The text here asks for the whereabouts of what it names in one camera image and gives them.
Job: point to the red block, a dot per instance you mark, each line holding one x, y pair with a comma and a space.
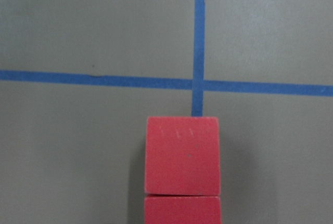
182, 209
182, 156

